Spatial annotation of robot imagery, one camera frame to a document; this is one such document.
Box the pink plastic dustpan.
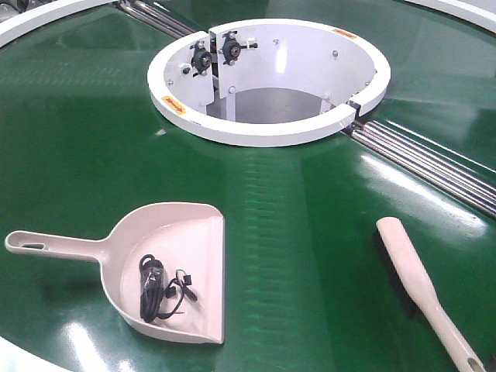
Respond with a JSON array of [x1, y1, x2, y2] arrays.
[[5, 202, 224, 344]]

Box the small black connector cable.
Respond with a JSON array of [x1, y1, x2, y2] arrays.
[[157, 268, 198, 321]]

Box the beige hand brush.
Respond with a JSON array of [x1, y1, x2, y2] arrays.
[[376, 217, 485, 371]]

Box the green conveyor belt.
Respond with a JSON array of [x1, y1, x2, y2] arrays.
[[1, 5, 495, 371]]

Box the black left bearing block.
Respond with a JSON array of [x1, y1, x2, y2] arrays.
[[191, 41, 212, 77]]

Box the black bearing block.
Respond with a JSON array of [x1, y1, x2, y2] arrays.
[[191, 41, 212, 77], [221, 31, 258, 66]]

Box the black right bearing block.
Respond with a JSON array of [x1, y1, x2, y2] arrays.
[[221, 31, 258, 66]]

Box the steel transfer rollers far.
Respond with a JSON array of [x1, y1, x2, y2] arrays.
[[114, 1, 197, 39]]

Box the steel transfer rollers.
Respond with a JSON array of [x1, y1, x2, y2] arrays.
[[114, 1, 197, 39], [343, 121, 495, 218]]

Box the steel transfer rollers right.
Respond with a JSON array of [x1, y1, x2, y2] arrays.
[[343, 121, 495, 218]]

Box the white inner conveyor ring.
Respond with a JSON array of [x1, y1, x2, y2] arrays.
[[146, 17, 391, 147]]

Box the white outer guard rail left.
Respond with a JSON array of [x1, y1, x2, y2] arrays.
[[0, 0, 112, 47]]

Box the white guard rail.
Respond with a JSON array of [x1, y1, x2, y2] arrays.
[[407, 0, 495, 34], [0, 0, 112, 47]]

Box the white outer guard rail right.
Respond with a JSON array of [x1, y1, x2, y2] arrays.
[[407, 0, 495, 34]]

